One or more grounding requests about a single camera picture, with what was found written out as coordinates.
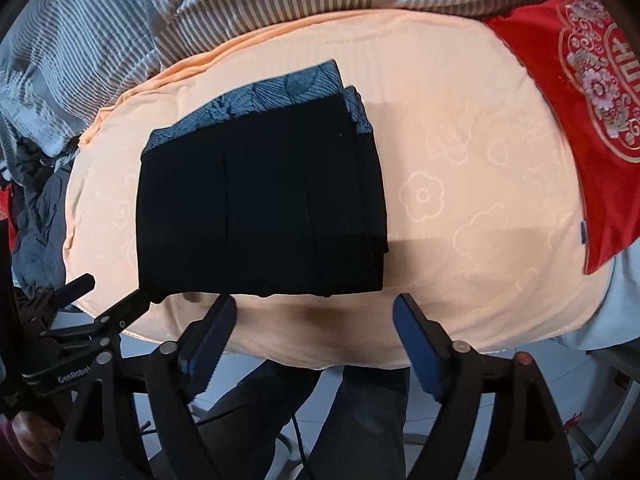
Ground metal rack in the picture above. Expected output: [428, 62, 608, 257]
[565, 342, 640, 466]

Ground person's left hand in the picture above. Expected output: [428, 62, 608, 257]
[5, 412, 62, 466]

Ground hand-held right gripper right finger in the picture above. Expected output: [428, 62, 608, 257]
[392, 292, 576, 480]

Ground light blue sheet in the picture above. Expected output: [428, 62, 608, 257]
[560, 245, 640, 353]

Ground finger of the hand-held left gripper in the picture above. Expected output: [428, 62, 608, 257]
[50, 273, 97, 306]
[92, 287, 152, 335]

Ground red embroidered cushion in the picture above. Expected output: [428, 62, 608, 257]
[484, 0, 640, 276]

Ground peach quilted blanket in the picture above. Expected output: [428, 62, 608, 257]
[64, 9, 608, 371]

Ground grey white striped duvet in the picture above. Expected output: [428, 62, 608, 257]
[0, 0, 576, 161]

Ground dark grey clothing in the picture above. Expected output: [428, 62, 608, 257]
[10, 137, 83, 291]

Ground red cloth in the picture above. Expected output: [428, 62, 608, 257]
[0, 182, 20, 238]

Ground person's right leg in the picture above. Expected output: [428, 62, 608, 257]
[320, 365, 412, 480]

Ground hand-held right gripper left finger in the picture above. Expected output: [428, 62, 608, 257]
[52, 294, 238, 480]

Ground black pants with patterned waistband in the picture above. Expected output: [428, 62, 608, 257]
[136, 59, 391, 305]

